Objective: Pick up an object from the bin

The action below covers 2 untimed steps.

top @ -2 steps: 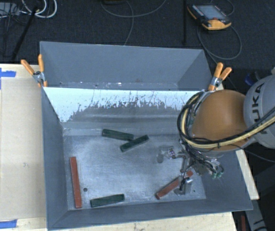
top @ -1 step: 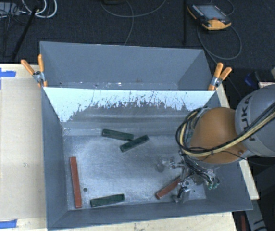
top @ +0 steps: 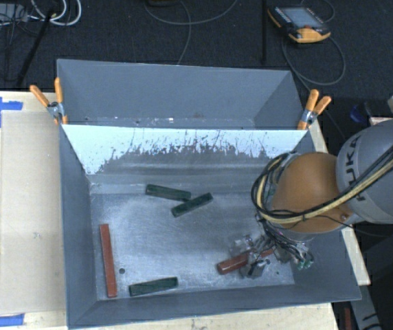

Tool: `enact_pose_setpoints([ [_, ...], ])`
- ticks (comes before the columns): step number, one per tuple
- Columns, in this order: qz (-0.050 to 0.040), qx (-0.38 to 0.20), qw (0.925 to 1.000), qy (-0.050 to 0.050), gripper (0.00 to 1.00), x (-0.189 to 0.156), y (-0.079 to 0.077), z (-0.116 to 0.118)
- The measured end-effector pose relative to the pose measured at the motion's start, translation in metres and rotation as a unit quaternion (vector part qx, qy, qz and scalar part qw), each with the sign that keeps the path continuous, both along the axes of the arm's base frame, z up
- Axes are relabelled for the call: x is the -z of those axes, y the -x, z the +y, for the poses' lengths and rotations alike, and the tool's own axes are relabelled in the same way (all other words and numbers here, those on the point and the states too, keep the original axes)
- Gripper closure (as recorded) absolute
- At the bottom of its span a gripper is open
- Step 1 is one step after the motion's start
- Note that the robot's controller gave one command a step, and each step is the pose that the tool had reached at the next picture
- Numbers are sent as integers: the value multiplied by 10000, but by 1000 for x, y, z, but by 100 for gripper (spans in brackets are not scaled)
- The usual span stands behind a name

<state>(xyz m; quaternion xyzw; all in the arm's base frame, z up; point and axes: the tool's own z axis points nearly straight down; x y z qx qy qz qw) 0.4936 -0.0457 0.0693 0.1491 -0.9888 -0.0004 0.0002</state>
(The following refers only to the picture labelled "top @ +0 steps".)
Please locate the grey metal bin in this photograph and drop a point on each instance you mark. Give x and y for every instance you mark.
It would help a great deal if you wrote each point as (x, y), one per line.
(169, 239)

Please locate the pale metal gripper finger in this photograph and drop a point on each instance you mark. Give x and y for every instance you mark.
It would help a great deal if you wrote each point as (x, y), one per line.
(255, 269)
(242, 245)

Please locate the pale wood flat board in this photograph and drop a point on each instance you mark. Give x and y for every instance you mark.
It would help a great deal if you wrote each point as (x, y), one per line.
(30, 211)

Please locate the red-brown block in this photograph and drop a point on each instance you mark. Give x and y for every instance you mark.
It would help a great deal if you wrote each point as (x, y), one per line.
(108, 260)
(231, 264)

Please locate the dark green flat block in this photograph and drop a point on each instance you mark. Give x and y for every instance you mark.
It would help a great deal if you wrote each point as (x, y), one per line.
(167, 192)
(153, 286)
(192, 205)

